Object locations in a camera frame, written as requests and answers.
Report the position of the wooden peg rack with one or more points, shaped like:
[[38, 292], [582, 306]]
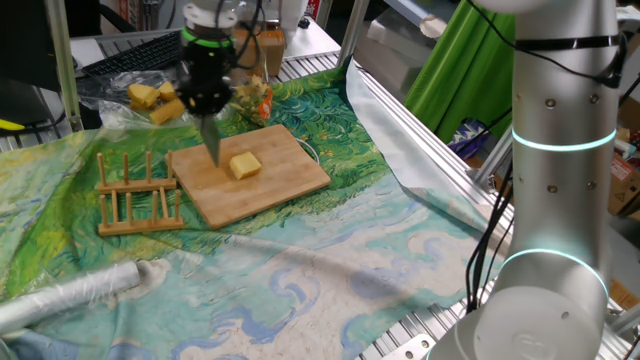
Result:
[[140, 226]]

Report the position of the yellow food chunks pile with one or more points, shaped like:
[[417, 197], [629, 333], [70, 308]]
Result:
[[142, 95]]

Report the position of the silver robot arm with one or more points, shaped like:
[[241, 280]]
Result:
[[560, 200]]

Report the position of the green fabric curtain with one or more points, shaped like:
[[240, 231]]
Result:
[[460, 75]]

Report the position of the white paper sheet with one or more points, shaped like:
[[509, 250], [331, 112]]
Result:
[[85, 52]]

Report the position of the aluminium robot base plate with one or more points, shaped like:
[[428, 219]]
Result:
[[407, 350]]

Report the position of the yellow potato chunk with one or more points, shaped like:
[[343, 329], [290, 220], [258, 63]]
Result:
[[245, 166]]

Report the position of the painted landscape tablecloth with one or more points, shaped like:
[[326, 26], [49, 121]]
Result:
[[300, 280]]

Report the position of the cardboard box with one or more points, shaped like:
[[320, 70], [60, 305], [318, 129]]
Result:
[[625, 185]]

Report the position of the black monitor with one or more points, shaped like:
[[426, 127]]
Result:
[[22, 40]]

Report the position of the plastic wrap roll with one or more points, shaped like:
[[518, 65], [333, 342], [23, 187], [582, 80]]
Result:
[[75, 295]]

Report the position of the blue patterned bag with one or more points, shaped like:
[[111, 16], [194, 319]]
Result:
[[465, 137]]

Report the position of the black keyboard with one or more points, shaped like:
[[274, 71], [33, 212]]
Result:
[[135, 55]]

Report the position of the brown jar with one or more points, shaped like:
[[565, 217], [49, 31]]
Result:
[[272, 50]]

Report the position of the bamboo cutting board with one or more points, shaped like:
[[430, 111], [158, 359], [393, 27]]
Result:
[[260, 190]]

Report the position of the grey metal box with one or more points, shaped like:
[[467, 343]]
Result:
[[390, 55]]

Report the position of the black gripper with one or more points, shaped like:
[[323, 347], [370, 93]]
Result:
[[207, 67]]

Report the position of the steel cleaver knife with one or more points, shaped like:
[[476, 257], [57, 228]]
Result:
[[212, 140]]

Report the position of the aluminium frame post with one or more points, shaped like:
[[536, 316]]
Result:
[[352, 35], [62, 60], [495, 160]]

